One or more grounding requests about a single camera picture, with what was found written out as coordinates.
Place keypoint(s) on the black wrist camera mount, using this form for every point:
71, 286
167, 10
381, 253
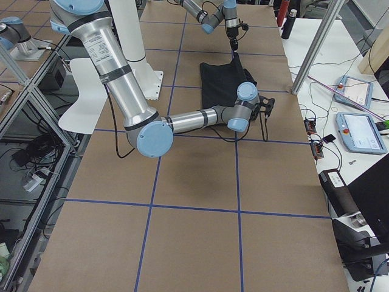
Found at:
266, 105
243, 26

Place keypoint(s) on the teach pendant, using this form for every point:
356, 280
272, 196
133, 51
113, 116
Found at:
357, 90
359, 134

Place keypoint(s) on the black bottle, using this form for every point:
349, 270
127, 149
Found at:
288, 25

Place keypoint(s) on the far teach pendant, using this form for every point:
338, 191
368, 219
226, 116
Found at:
357, 90

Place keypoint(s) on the red bottle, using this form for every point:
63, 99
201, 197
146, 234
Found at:
282, 12

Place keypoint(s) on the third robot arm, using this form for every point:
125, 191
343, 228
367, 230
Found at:
15, 34

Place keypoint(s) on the white plastic chair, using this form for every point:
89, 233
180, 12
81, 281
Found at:
83, 114

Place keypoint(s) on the near teach pendant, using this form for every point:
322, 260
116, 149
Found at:
359, 134

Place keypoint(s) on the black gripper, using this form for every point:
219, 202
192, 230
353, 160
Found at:
233, 33

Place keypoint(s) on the black graphic t-shirt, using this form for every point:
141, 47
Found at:
227, 89

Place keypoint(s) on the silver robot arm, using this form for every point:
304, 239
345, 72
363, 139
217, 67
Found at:
227, 12
108, 33

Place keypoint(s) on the aluminium frame post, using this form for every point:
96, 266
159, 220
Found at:
321, 34

